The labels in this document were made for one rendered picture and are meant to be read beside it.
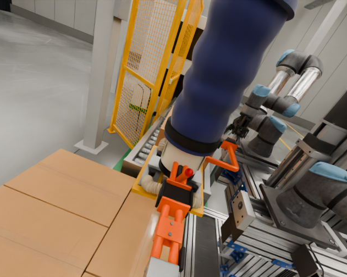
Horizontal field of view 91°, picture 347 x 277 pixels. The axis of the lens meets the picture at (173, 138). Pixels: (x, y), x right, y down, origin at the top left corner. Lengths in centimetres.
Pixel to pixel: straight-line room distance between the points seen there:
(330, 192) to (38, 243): 114
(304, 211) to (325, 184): 13
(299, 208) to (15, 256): 110
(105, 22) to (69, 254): 172
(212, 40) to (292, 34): 1019
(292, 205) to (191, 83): 58
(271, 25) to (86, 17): 1135
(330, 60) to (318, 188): 1092
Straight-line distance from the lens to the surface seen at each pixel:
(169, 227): 46
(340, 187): 77
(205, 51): 55
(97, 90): 202
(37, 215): 110
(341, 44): 1171
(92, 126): 221
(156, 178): 73
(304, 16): 1092
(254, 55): 56
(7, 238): 107
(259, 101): 94
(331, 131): 100
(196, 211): 70
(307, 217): 83
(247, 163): 122
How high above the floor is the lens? 144
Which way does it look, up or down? 27 degrees down
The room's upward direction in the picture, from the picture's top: 22 degrees clockwise
